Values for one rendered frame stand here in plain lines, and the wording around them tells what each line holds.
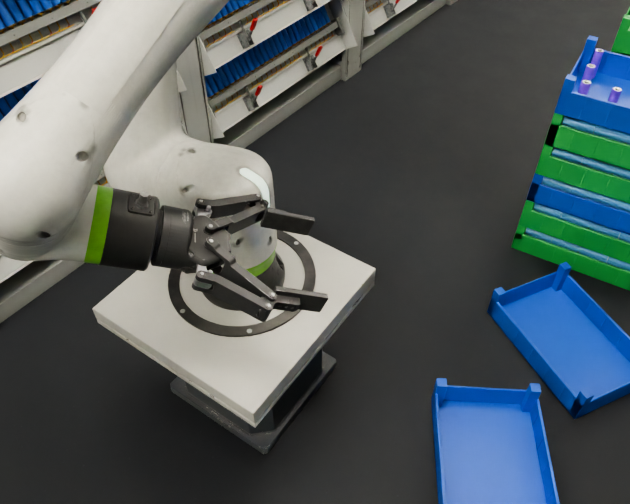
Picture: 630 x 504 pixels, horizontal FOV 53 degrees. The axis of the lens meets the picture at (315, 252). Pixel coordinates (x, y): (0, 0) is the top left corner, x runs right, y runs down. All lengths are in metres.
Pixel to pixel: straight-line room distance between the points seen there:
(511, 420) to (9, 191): 1.04
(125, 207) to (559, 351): 1.03
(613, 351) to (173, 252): 1.05
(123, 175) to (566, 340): 1.00
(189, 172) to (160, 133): 0.08
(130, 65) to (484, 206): 1.26
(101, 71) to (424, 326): 1.00
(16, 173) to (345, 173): 1.30
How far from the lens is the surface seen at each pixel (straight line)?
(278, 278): 1.08
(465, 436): 1.33
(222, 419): 1.31
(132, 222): 0.75
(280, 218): 0.87
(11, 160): 0.62
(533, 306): 1.56
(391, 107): 2.09
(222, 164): 0.94
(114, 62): 0.66
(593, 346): 1.53
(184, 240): 0.77
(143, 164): 0.99
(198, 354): 1.03
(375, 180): 1.80
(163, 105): 0.98
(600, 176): 1.49
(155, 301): 1.11
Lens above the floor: 1.16
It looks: 47 degrees down
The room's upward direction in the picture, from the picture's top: straight up
